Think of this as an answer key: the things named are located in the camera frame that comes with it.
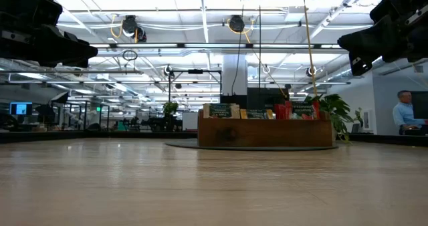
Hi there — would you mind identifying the green leafy plant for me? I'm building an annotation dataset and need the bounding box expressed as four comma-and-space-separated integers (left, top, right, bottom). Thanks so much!
304, 93, 354, 143

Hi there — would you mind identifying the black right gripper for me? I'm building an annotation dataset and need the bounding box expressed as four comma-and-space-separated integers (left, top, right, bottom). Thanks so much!
336, 0, 428, 77

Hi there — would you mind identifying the black monitor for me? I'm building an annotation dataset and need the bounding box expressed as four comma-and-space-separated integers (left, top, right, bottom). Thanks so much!
9, 101, 33, 116

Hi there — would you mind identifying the small black box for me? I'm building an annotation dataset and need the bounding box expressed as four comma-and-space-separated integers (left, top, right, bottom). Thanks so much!
219, 94, 248, 106

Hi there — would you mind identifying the large black box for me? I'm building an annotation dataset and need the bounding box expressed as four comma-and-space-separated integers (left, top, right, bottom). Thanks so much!
246, 87, 290, 110

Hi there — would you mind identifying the wooden three-compartment tray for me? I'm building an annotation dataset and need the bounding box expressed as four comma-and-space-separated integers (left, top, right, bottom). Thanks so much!
197, 109, 334, 148

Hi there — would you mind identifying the black ceiling cable reel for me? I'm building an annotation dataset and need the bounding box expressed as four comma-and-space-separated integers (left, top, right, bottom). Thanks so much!
229, 14, 246, 33
121, 14, 148, 43

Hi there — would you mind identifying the yellow hanging cable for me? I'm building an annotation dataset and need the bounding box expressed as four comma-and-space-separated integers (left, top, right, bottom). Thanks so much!
300, 0, 318, 98

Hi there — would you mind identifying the small green plant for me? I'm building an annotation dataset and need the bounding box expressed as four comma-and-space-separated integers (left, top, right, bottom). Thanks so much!
352, 107, 364, 126

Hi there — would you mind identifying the black metal gantry frame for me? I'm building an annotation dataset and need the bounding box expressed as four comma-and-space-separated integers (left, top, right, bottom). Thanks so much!
168, 68, 223, 103

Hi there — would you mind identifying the framed wall picture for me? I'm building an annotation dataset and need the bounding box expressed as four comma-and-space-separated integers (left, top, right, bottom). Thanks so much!
362, 108, 372, 130

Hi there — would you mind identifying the person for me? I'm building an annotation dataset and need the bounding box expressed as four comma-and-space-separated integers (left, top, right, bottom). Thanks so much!
392, 90, 428, 136

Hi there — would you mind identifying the large dark screen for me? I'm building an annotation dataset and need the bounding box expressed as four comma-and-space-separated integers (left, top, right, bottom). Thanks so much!
410, 91, 428, 120

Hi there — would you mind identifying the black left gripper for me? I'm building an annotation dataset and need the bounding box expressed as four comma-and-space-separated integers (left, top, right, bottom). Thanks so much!
0, 0, 100, 69

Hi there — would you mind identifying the distant green plant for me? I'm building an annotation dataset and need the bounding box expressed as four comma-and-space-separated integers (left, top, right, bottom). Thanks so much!
163, 101, 179, 118

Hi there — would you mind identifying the white board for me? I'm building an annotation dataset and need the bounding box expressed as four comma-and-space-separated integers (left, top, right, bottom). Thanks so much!
182, 111, 199, 131

